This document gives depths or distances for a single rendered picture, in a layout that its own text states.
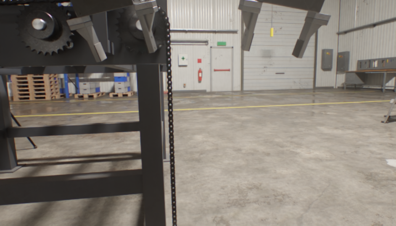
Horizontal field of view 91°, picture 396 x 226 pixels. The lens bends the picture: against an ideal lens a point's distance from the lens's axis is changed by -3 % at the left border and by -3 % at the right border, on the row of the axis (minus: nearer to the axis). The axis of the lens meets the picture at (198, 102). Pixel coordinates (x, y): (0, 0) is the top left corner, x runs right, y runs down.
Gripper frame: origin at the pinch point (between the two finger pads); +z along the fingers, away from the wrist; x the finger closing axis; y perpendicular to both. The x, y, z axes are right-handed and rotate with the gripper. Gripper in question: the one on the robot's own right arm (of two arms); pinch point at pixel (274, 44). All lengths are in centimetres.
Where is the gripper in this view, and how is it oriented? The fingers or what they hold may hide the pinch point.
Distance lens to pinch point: 51.2
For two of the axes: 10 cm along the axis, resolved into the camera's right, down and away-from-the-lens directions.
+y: 1.1, 5.1, -8.6
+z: -1.5, 8.6, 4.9
